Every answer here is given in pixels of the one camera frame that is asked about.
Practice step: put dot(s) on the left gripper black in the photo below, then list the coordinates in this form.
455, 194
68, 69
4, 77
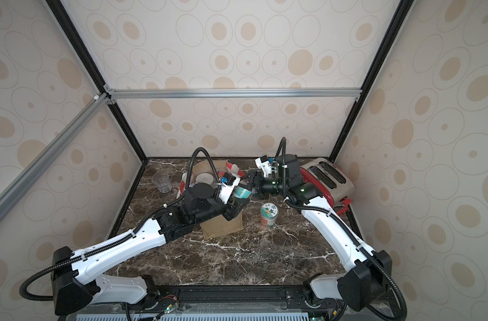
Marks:
234, 208

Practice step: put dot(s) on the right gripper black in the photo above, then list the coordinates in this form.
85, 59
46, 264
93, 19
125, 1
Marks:
261, 182

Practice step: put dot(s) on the orange label seed jar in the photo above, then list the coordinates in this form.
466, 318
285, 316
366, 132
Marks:
269, 213

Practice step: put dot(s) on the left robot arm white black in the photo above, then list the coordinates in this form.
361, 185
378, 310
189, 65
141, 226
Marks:
76, 279

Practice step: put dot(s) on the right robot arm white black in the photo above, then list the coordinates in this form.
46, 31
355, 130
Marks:
367, 282

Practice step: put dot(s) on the clear plastic cup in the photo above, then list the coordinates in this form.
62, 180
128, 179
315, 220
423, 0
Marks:
162, 182

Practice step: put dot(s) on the red silver toaster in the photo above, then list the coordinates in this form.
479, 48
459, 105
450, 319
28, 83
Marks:
336, 187

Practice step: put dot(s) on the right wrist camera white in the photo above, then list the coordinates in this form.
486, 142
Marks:
266, 165

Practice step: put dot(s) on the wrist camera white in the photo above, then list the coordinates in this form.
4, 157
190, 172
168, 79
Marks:
227, 183
266, 165

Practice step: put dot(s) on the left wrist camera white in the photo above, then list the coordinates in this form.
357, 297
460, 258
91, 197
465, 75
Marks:
227, 183

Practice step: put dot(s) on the silver horizontal rail back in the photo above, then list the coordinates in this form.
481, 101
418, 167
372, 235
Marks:
237, 93

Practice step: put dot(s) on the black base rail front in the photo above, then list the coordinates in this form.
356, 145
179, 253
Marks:
286, 302

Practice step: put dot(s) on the silver diagonal rail left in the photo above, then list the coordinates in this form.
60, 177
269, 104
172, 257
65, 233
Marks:
20, 186

